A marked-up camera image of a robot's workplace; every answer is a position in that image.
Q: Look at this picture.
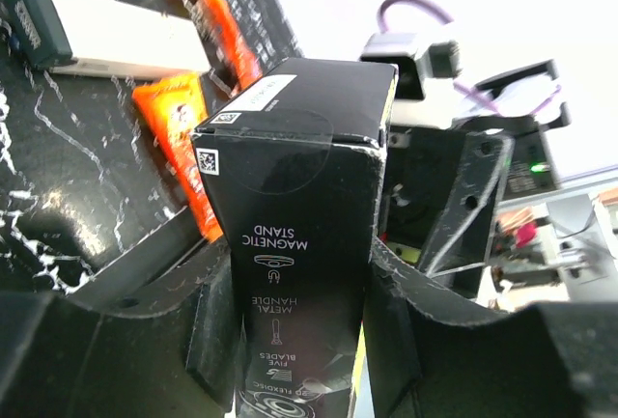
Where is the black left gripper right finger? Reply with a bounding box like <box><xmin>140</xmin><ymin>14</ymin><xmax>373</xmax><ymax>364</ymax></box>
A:
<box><xmin>363</xmin><ymin>240</ymin><xmax>617</xmax><ymax>417</ymax></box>

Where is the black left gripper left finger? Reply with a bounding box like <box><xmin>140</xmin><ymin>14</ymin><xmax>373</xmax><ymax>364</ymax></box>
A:
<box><xmin>1</xmin><ymin>239</ymin><xmax>239</xmax><ymax>417</ymax></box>

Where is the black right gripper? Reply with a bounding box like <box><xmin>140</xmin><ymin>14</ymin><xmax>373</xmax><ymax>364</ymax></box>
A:
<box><xmin>379</xmin><ymin>126</ymin><xmax>512</xmax><ymax>293</ymax></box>

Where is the black green razor box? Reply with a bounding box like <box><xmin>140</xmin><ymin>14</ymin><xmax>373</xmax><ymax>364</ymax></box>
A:
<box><xmin>192</xmin><ymin>58</ymin><xmax>398</xmax><ymax>417</ymax></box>

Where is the black marble pattern mat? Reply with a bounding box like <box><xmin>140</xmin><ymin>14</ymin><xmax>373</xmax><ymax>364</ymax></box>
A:
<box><xmin>1</xmin><ymin>0</ymin><xmax>299</xmax><ymax>293</ymax></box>

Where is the orange snack packet right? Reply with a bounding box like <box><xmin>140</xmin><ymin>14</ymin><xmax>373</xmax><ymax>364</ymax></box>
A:
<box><xmin>201</xmin><ymin>0</ymin><xmax>263</xmax><ymax>92</ymax></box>

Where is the orange snack packet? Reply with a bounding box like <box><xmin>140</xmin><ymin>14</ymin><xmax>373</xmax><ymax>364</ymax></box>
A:
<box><xmin>201</xmin><ymin>0</ymin><xmax>263</xmax><ymax>92</ymax></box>
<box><xmin>132</xmin><ymin>72</ymin><xmax>223</xmax><ymax>241</ymax></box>

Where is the orange snack packet middle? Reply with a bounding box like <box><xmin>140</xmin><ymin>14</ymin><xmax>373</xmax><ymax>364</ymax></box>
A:
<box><xmin>132</xmin><ymin>72</ymin><xmax>223</xmax><ymax>241</ymax></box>

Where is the long white cosmetic box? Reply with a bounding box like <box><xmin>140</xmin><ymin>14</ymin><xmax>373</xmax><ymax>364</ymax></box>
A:
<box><xmin>4</xmin><ymin>0</ymin><xmax>211</xmax><ymax>80</ymax></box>

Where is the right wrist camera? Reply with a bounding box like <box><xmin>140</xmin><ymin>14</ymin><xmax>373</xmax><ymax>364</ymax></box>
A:
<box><xmin>359</xmin><ymin>32</ymin><xmax>461</xmax><ymax>128</ymax></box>

